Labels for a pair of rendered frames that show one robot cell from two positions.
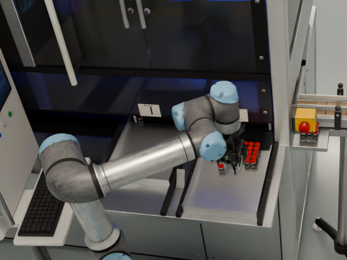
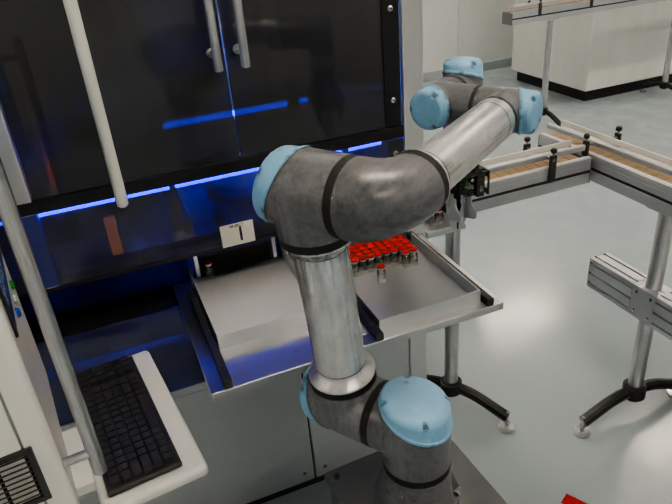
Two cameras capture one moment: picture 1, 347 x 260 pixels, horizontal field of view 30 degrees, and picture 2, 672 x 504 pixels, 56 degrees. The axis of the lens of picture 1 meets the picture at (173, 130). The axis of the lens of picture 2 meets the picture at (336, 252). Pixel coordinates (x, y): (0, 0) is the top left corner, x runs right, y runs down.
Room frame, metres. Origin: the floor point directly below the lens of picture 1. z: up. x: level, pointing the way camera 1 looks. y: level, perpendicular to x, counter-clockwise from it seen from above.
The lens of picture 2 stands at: (0.73, 0.86, 1.72)
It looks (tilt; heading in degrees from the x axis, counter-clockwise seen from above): 28 degrees down; 318
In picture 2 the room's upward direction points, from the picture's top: 5 degrees counter-clockwise
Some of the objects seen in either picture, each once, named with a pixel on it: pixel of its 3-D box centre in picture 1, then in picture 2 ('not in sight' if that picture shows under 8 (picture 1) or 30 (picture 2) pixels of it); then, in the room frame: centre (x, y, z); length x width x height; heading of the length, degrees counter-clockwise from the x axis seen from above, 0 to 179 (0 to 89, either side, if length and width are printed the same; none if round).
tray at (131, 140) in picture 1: (148, 149); (254, 291); (1.87, 0.11, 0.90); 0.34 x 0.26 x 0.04; 158
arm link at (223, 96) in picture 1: (223, 102); (461, 88); (1.45, -0.16, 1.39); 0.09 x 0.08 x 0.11; 101
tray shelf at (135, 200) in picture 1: (187, 170); (328, 296); (1.75, -0.02, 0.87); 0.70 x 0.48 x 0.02; 68
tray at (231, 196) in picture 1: (229, 177); (397, 277); (1.64, -0.16, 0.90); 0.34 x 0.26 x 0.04; 157
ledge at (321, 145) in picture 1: (311, 136); (434, 221); (1.80, -0.51, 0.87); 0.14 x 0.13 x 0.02; 158
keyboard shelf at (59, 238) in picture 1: (44, 198); (111, 429); (1.82, 0.55, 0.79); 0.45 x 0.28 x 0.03; 165
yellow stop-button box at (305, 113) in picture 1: (305, 118); not in sight; (1.76, -0.48, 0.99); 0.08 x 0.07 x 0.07; 158
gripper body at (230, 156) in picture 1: (230, 144); (463, 166); (1.45, -0.16, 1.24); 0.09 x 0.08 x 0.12; 158
